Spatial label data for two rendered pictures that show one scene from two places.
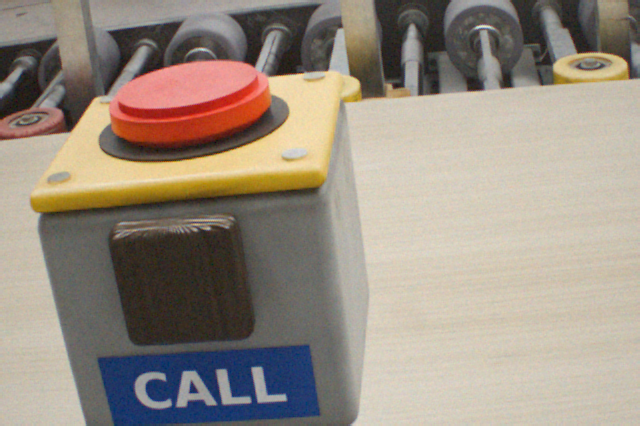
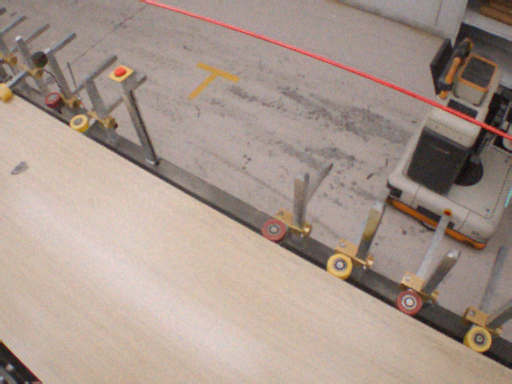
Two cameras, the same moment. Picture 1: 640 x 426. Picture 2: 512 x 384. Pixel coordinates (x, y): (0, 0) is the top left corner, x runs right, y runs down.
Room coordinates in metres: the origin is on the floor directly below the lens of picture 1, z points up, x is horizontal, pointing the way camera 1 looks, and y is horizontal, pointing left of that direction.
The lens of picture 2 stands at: (1.13, 1.02, 2.19)
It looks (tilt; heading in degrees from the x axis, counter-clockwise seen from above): 56 degrees down; 211
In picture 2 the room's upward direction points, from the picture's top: 6 degrees counter-clockwise
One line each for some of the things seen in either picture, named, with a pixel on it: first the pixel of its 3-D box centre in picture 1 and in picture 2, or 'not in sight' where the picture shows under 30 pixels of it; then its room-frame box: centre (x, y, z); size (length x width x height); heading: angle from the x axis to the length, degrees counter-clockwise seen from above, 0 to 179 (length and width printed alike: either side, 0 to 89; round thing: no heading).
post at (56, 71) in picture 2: not in sight; (64, 88); (0.25, -0.48, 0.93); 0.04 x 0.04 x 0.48; 83
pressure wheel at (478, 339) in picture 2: not in sight; (473, 343); (0.60, 1.45, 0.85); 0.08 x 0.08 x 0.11
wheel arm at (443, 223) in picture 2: not in sight; (425, 264); (0.37, 1.23, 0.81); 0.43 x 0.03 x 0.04; 173
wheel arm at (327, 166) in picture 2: not in sight; (302, 203); (0.31, 0.73, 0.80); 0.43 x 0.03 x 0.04; 173
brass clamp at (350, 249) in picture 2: not in sight; (354, 255); (0.43, 0.99, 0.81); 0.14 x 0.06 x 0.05; 83
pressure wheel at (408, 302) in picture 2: not in sight; (405, 307); (0.57, 1.21, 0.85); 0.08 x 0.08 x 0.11
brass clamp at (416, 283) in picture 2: not in sight; (419, 288); (0.47, 1.24, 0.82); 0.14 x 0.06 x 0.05; 83
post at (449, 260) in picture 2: not in sight; (430, 284); (0.47, 1.26, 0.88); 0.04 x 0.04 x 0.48; 83
